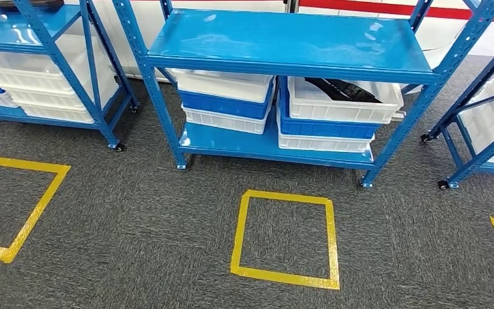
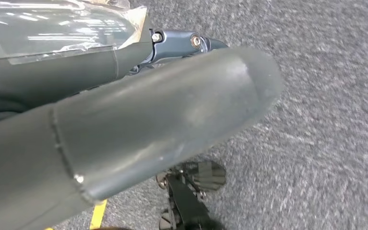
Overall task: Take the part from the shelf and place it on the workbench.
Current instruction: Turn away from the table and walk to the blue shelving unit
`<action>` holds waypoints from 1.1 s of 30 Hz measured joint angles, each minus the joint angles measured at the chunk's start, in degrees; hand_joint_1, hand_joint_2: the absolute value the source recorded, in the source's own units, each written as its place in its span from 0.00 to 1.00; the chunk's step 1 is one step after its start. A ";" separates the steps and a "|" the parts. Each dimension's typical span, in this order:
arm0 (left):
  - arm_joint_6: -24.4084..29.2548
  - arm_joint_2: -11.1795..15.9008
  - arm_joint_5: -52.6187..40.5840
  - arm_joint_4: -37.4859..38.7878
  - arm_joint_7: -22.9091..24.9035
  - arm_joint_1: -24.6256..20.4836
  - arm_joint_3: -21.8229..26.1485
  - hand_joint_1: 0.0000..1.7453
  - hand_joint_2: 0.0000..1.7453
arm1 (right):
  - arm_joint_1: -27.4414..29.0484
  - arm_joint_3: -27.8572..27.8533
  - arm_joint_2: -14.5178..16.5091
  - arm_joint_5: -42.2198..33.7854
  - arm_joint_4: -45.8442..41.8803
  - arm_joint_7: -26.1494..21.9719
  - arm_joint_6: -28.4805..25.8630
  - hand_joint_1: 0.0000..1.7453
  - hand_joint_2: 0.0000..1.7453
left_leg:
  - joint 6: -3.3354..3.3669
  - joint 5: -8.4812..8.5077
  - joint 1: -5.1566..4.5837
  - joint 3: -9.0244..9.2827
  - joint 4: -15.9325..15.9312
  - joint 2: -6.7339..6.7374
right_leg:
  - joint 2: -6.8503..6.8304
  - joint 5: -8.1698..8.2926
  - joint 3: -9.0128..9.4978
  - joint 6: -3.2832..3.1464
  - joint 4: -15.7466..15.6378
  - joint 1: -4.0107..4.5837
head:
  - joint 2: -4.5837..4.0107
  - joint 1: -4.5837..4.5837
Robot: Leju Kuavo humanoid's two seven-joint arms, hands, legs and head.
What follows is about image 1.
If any black plastic part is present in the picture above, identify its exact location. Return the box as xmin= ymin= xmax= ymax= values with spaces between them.
xmin=0 ymin=0 xmax=66 ymax=10
xmin=304 ymin=77 xmax=383 ymax=104

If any red barrier belt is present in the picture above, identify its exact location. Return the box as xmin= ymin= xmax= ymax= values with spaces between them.
xmin=298 ymin=0 xmax=494 ymax=24

